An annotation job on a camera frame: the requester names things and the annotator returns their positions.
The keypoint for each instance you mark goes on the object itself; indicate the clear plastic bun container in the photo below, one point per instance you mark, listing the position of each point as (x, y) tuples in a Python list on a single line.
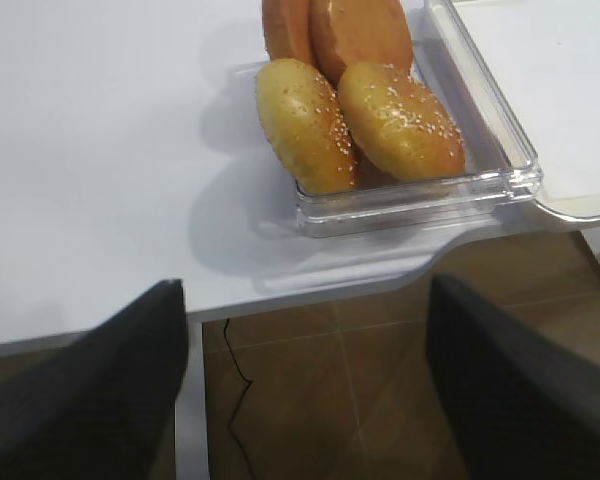
[(501, 165)]

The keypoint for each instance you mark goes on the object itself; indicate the sesame bun top left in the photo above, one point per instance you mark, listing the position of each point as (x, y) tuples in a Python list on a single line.
[(301, 118)]

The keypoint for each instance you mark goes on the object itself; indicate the silver metal tray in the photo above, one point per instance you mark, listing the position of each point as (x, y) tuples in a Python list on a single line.
[(570, 200)]

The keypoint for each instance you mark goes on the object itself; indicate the plain brown bun bottom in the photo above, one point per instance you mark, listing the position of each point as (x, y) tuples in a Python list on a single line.
[(286, 30)]

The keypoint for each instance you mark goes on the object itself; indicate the sesame bun top right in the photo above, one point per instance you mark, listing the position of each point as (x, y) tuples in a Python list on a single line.
[(400, 124)]

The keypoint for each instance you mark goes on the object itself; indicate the plain bun bottom half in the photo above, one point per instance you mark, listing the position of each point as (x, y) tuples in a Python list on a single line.
[(346, 32)]

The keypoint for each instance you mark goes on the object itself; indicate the sesame bun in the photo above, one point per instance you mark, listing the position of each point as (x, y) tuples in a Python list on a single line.
[(400, 124), (301, 118)]

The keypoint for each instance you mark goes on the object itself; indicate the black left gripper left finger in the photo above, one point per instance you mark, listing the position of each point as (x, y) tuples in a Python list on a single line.
[(97, 409)]

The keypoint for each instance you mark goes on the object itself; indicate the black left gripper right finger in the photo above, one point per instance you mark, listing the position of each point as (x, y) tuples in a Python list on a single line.
[(519, 405)]

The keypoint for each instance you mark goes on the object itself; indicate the white paper tray liner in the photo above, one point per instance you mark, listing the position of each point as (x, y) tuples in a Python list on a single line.
[(555, 90)]

